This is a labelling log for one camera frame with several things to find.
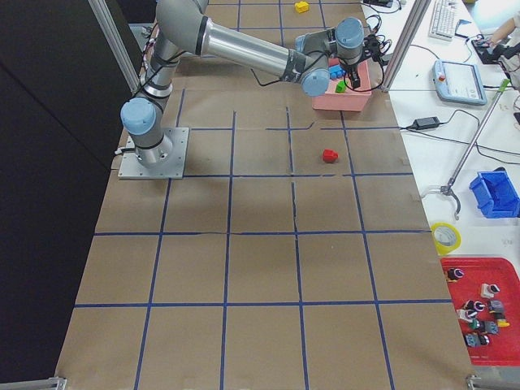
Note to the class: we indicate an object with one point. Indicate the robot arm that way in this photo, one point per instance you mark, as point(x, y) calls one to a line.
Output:
point(184, 28)

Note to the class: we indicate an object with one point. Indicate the blue toy block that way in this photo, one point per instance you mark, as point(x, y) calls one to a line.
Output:
point(336, 72)

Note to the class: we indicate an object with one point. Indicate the yellow tape roll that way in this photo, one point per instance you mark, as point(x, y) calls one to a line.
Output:
point(446, 238)

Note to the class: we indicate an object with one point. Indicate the black power adapter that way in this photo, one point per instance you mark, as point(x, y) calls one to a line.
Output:
point(425, 123)

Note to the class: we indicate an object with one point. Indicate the pink plastic box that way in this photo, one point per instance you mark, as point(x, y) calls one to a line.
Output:
point(350, 100)

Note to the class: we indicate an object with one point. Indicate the red toy block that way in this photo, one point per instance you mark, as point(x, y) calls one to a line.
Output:
point(329, 156)

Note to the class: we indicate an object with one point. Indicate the blue storage bin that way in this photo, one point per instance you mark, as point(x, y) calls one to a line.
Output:
point(495, 194)

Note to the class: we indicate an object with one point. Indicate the yellow toy block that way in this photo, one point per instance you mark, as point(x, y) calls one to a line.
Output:
point(301, 7)

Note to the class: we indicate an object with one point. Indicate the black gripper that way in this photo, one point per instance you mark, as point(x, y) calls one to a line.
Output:
point(350, 67)

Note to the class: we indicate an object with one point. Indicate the white keyboard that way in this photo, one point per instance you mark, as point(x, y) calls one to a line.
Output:
point(443, 23)

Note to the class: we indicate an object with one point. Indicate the aluminium frame post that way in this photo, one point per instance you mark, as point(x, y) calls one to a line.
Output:
point(413, 22)

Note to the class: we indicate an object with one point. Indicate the teach pendant tablet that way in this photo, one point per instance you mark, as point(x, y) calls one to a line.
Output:
point(458, 83)

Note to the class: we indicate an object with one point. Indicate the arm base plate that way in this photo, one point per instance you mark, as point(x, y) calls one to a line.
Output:
point(165, 161)

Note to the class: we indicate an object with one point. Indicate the red parts tray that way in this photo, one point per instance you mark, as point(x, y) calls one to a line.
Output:
point(485, 296)

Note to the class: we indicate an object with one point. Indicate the green toy block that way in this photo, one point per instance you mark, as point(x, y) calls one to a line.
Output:
point(341, 87)

